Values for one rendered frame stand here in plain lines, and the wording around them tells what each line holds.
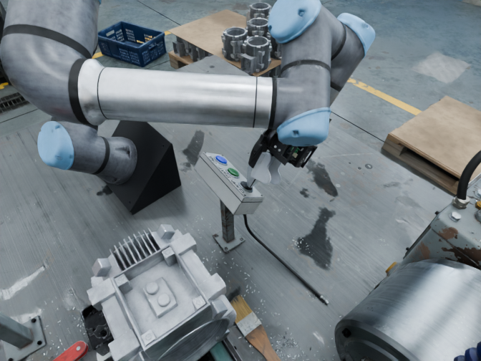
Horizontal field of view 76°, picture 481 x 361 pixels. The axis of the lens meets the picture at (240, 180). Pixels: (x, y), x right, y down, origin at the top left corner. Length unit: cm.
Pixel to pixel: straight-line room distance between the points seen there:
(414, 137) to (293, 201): 164
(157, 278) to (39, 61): 35
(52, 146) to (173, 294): 55
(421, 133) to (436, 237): 199
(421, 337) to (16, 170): 124
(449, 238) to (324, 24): 40
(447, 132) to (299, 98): 229
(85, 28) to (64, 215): 67
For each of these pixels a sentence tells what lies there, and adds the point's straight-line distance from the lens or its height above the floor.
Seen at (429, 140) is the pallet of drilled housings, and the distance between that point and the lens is 255.
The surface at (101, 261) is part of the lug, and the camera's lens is 60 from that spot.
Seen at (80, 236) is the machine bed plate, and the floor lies 80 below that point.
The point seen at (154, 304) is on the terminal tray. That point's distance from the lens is 50.
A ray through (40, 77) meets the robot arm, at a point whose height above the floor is 136.
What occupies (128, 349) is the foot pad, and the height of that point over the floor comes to 107.
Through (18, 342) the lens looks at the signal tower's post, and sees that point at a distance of 91.
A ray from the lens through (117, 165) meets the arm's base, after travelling 98.
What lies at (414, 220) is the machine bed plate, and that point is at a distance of 108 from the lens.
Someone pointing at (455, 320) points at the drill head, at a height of 116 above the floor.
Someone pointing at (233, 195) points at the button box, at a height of 107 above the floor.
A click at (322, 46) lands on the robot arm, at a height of 138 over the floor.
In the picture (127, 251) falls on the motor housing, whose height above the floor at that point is 109.
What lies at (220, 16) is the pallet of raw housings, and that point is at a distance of 354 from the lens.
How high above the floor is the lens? 158
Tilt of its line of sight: 48 degrees down
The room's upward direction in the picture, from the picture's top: straight up
